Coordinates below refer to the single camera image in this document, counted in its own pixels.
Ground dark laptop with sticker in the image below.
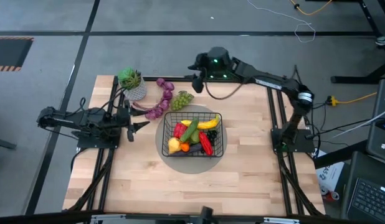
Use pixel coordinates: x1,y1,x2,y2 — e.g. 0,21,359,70
366,78,385,164

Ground yellow cable with plug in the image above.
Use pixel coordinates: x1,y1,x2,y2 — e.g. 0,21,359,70
326,92,378,107

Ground yellow bell pepper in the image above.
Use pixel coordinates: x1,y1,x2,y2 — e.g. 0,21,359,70
167,136,183,155

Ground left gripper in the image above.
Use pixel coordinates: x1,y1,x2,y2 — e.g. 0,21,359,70
116,98,151,143

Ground black wire basket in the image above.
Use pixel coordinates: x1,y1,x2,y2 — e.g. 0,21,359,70
161,111,225,158

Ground black furniture foot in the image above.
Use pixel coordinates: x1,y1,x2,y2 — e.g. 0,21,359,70
0,136,17,151

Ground black hazard-striped floor mat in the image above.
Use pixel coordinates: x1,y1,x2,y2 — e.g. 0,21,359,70
0,36,35,73

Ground red chili pepper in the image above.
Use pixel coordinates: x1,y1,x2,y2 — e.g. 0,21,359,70
198,131,214,156

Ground green grape bunch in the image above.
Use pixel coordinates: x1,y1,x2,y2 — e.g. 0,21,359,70
169,90,195,111

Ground plant in white patterned pot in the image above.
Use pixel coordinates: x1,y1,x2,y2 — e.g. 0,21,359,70
117,66,148,101

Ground round grey mat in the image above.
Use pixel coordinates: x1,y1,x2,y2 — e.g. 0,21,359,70
154,104,228,175

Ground black grape bunch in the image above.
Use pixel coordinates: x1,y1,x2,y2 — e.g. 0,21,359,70
206,129,219,146

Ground dark laptop with keyboard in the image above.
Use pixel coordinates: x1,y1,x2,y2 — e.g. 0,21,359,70
341,151,385,224

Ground green cucumber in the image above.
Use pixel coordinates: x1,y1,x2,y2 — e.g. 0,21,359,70
179,117,201,144

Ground grey cable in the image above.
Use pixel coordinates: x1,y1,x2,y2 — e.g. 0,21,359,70
331,106,385,140

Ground purple grape string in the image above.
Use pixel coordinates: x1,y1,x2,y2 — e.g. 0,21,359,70
132,77,176,121

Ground dark upright object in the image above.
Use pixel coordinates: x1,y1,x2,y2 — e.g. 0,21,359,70
197,205,216,224

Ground black desk leg frame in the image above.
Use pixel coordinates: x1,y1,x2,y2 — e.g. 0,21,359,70
331,0,385,85

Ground white cable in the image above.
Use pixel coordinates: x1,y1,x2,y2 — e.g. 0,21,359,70
247,0,316,44

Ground purple eggplant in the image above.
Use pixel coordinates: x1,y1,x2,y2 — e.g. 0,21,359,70
170,143,204,157

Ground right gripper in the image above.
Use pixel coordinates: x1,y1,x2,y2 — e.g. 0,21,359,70
188,47,235,94

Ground red cans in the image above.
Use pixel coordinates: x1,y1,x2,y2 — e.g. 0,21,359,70
320,185,340,202

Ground white cardboard box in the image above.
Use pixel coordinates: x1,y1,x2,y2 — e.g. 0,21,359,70
315,150,345,194

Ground red bell pepper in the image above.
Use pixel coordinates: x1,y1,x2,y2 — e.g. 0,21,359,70
173,121,188,139

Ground yellow banana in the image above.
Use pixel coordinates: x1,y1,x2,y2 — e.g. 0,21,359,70
180,114,221,131

